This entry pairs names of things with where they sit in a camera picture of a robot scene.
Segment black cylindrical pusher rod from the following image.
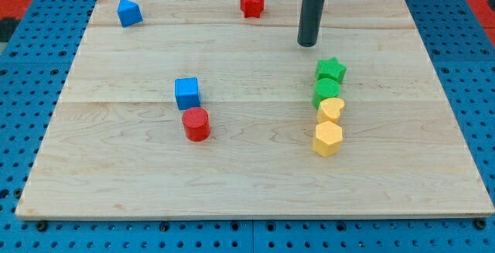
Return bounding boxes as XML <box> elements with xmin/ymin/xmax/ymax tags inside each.
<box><xmin>297</xmin><ymin>0</ymin><xmax>325</xmax><ymax>47</ymax></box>

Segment green star block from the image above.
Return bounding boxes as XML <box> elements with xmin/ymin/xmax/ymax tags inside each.
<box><xmin>315</xmin><ymin>57</ymin><xmax>347</xmax><ymax>84</ymax></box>

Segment red star block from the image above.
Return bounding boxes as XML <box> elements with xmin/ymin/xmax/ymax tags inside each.
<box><xmin>240</xmin><ymin>0</ymin><xmax>265</xmax><ymax>18</ymax></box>

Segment green cylinder block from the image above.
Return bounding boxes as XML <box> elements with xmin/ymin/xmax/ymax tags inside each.
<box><xmin>312</xmin><ymin>78</ymin><xmax>340</xmax><ymax>109</ymax></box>

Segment yellow heart block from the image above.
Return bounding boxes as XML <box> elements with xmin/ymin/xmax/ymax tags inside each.
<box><xmin>316</xmin><ymin>97</ymin><xmax>345</xmax><ymax>124</ymax></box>

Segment yellow hexagon block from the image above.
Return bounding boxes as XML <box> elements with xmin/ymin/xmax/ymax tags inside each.
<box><xmin>312</xmin><ymin>121</ymin><xmax>343</xmax><ymax>157</ymax></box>

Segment light wooden board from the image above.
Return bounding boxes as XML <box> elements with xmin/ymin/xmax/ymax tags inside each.
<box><xmin>15</xmin><ymin>0</ymin><xmax>494</xmax><ymax>221</ymax></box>

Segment blue cube block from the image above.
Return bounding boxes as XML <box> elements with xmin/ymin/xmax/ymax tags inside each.
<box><xmin>174</xmin><ymin>77</ymin><xmax>200</xmax><ymax>110</ymax></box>

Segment red cylinder block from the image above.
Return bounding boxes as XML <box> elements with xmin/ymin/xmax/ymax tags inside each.
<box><xmin>182</xmin><ymin>107</ymin><xmax>210</xmax><ymax>142</ymax></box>

